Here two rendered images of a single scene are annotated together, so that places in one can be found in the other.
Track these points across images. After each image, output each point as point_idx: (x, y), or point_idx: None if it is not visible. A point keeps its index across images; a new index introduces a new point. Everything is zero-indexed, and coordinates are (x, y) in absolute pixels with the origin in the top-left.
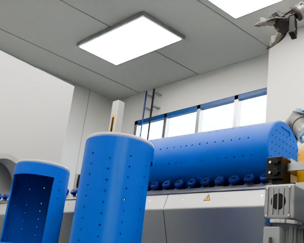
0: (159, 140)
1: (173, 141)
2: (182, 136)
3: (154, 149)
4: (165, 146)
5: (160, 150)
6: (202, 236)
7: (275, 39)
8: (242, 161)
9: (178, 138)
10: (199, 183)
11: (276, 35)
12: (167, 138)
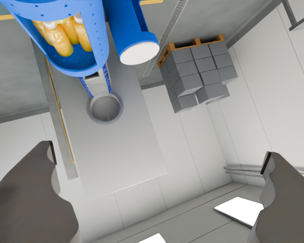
0: (99, 33)
1: (98, 4)
2: (91, 5)
3: (103, 17)
4: (101, 6)
5: (102, 5)
6: None
7: (50, 197)
8: None
9: (94, 7)
10: None
11: (79, 239)
12: (96, 28)
